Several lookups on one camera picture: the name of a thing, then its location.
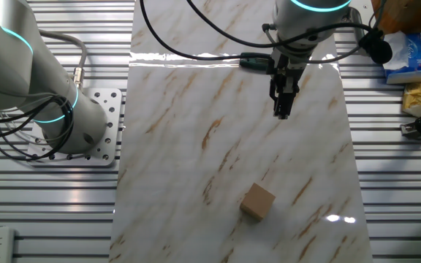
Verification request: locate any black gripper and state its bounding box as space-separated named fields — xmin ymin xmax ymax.
xmin=267 ymin=47 xmax=309 ymax=120

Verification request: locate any small brown cardboard block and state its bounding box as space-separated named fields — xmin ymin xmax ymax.
xmin=239 ymin=182 xmax=276 ymax=223

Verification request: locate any white marble pattern mat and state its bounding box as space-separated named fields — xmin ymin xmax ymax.
xmin=107 ymin=0 xmax=374 ymax=263

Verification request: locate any blue tissue pack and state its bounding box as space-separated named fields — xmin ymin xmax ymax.
xmin=381 ymin=31 xmax=421 ymax=85

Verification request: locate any brown cardboard box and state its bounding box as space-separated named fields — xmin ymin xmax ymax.
xmin=370 ymin=0 xmax=421 ymax=36

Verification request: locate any long black gripper cable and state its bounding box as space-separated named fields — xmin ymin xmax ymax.
xmin=139 ymin=0 xmax=274 ymax=61
xmin=185 ymin=0 xmax=379 ymax=49

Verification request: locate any black cable wrap bundle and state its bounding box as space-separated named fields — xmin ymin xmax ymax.
xmin=359 ymin=28 xmax=393 ymax=66

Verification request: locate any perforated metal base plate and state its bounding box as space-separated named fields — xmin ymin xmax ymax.
xmin=27 ymin=87 xmax=123 ymax=168

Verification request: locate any thick grey cable metal plug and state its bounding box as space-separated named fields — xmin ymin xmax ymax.
xmin=39 ymin=30 xmax=88 ymax=90

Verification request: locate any black base cable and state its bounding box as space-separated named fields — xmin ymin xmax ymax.
xmin=0 ymin=95 xmax=75 ymax=162

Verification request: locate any grey base cable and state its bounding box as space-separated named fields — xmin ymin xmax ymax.
xmin=0 ymin=109 xmax=72 ymax=148

